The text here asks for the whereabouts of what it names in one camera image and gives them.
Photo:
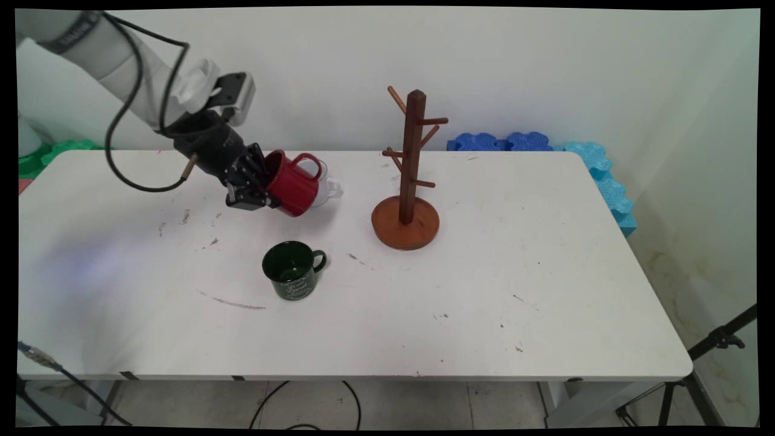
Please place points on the red ceramic mug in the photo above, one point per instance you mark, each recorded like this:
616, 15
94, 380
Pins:
293, 184

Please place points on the black tripod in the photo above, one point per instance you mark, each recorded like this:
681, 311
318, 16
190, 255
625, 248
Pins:
720, 336

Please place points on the dark green enamel mug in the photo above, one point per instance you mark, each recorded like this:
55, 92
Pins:
293, 284

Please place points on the white table leg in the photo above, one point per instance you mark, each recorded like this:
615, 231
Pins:
581, 406

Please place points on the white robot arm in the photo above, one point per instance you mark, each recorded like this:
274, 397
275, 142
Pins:
91, 54

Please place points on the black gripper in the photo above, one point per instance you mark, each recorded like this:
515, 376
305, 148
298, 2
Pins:
206, 145

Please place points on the light blue foam mat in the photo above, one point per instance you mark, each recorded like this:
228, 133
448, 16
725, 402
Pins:
617, 203
584, 157

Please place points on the dark blue foam mat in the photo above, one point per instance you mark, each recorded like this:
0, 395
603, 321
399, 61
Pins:
528, 142
475, 143

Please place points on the clear glass mug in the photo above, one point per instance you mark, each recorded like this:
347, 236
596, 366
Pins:
327, 188

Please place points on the brown wooden mug tree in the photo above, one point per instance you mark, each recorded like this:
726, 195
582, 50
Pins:
405, 224

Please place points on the green foam mat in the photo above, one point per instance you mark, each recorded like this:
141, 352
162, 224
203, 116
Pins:
54, 151

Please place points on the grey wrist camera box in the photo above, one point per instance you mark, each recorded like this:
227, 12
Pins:
239, 97

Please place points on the red foam mat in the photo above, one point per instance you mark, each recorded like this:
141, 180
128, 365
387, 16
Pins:
24, 185

